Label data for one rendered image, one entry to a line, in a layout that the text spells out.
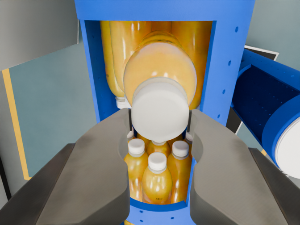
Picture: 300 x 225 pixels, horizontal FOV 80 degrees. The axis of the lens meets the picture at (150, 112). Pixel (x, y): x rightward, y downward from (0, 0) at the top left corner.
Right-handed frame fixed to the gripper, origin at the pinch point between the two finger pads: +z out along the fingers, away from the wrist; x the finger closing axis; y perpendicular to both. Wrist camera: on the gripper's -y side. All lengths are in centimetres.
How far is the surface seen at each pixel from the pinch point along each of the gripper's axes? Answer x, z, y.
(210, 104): 7.5, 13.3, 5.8
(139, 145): -4.4, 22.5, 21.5
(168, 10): 0.8, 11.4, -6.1
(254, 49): 65, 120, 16
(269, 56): 76, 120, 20
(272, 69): 44, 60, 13
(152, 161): -1.1, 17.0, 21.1
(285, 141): 36, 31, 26
